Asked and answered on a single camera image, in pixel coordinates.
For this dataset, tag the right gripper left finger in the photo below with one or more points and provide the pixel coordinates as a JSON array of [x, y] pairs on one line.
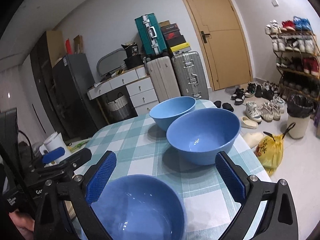
[[52, 219]]

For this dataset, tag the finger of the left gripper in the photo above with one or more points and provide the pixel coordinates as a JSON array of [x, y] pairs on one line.
[[53, 155], [76, 160]]

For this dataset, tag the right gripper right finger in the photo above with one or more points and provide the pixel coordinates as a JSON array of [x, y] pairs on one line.
[[279, 220]]

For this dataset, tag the light blue bowl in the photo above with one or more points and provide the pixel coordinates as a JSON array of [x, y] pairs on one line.
[[166, 112]]

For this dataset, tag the large blue bowl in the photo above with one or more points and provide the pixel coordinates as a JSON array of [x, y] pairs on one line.
[[201, 134]]

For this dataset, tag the person's left hand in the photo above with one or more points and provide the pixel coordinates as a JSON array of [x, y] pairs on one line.
[[24, 223]]

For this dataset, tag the white electric kettle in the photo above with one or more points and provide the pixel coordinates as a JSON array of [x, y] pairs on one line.
[[51, 143]]

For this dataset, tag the green packet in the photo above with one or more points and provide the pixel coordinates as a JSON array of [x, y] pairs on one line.
[[77, 145]]

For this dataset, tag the black refrigerator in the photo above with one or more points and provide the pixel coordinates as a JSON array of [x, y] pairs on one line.
[[81, 116]]

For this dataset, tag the checkered teal tablecloth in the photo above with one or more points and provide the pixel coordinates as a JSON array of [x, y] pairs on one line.
[[141, 147]]

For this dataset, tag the woven laundry basket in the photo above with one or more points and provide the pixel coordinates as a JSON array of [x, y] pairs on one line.
[[118, 108]]

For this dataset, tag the yellow plastic bag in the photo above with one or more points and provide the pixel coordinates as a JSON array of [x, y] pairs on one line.
[[270, 150]]

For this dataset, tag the white drawer desk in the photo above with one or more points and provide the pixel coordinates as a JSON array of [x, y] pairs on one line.
[[138, 85]]

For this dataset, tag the oval mirror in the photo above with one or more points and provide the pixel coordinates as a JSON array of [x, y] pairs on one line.
[[111, 61]]

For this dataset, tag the white trash bin black bag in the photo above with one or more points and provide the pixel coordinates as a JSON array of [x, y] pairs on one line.
[[299, 109]]

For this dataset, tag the beige suitcase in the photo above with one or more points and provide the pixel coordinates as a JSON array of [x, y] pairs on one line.
[[163, 78]]

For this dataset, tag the teal suitcase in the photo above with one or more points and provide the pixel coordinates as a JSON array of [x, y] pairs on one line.
[[150, 34]]

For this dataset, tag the silver suitcase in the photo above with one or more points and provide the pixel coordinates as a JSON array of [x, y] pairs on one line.
[[190, 75]]

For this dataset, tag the stack of shoe boxes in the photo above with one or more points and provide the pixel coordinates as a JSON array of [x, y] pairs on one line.
[[175, 41]]

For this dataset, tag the shoe rack with shoes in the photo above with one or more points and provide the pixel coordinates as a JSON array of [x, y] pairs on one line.
[[296, 48]]

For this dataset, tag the wooden door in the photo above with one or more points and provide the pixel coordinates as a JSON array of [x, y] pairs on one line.
[[222, 42]]

